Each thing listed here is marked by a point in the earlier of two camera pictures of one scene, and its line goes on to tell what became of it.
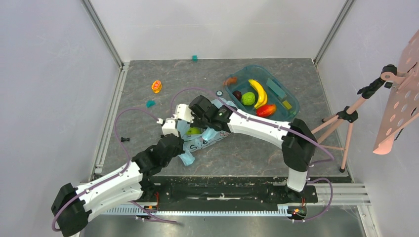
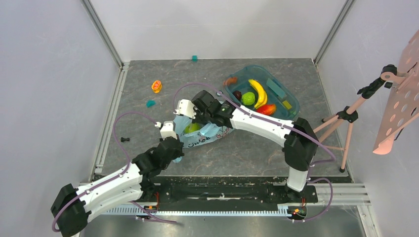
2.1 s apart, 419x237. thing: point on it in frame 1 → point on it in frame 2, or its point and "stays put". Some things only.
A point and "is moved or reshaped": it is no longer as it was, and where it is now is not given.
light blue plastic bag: [221, 100] is moved or reshaped
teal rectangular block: [275, 88] stays put
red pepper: [266, 110] stays put
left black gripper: [181, 149] stays put
